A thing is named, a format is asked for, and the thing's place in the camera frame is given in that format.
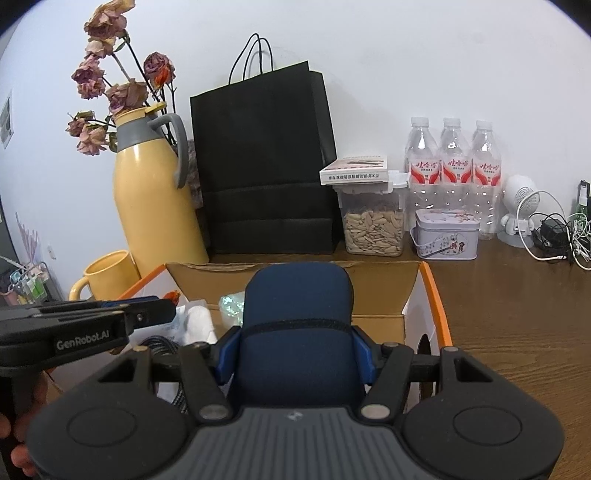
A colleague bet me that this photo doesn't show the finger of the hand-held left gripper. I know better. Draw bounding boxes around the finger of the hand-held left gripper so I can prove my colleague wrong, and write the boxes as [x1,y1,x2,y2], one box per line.
[0,299,178,337]
[28,298,160,311]

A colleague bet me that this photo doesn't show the yellow thermos jug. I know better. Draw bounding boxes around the yellow thermos jug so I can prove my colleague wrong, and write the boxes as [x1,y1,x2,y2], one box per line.
[113,102,211,278]

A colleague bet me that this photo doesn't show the red cardboard box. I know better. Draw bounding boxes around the red cardboard box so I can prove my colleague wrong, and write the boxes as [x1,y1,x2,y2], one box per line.
[111,261,453,416]

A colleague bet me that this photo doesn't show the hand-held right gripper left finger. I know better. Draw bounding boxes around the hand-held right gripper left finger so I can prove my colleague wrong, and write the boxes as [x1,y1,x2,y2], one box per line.
[97,325,243,425]

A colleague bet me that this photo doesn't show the white cable tangle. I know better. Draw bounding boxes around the white cable tangle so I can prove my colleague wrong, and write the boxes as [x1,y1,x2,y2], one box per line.
[517,191,591,271]

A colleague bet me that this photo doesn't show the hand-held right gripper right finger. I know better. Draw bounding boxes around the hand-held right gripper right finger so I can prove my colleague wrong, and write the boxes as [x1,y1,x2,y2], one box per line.
[351,325,495,423]

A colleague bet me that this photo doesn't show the wire storage rack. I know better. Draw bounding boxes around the wire storage rack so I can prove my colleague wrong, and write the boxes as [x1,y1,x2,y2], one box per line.
[0,261,51,308]

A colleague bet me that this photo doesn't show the dark spray bottle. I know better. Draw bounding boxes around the dark spray bottle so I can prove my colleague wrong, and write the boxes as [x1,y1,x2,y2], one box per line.
[575,180,591,219]

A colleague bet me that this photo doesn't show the clear packet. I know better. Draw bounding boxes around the clear packet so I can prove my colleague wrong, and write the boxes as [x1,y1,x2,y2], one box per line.
[218,292,247,330]

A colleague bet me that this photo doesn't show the dark blue zip case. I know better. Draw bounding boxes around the dark blue zip case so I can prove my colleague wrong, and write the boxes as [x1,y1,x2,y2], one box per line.
[226,264,370,409]

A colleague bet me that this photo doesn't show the black paper bag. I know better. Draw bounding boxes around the black paper bag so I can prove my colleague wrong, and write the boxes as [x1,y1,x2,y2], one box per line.
[190,33,342,256]

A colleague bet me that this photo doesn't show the dried pink flowers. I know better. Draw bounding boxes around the dried pink flowers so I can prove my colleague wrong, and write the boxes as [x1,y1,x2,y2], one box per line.
[67,0,178,157]

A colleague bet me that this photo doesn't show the small flat white box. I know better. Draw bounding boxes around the small flat white box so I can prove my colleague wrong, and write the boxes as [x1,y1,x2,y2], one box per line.
[320,154,389,186]

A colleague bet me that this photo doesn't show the clear water bottle red label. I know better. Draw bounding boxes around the clear water bottle red label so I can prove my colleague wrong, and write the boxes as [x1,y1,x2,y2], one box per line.
[471,120,503,241]
[438,117,473,214]
[405,117,440,217]

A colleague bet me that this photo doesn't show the person's left hand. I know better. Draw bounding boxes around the person's left hand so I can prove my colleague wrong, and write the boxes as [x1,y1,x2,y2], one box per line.
[0,369,51,478]

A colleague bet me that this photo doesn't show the clear seed container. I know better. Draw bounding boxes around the clear seed container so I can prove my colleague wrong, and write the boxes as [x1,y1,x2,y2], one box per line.
[337,171,409,257]

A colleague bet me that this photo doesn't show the pink dried grass bunch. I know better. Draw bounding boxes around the pink dried grass bunch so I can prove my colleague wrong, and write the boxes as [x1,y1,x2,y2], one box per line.
[14,211,42,259]

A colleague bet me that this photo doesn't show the grey printed tin box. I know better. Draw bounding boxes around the grey printed tin box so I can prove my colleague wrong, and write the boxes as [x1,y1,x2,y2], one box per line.
[411,209,481,259]

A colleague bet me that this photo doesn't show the yellow mug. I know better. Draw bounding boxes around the yellow mug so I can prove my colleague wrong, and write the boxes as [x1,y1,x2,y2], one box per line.
[69,250,141,303]

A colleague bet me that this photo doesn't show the black power adapter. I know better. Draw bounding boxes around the black power adapter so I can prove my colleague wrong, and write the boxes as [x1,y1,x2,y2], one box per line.
[531,213,573,250]

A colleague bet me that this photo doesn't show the black braided cable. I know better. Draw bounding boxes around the black braided cable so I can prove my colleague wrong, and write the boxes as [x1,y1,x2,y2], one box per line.
[139,337,195,411]

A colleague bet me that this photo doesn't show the white robot-shaped lamp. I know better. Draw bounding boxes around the white robot-shaped lamp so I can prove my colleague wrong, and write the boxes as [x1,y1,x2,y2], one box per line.
[497,174,541,248]

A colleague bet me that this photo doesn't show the wall vent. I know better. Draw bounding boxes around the wall vent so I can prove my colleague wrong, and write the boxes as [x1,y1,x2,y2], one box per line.
[0,90,13,149]

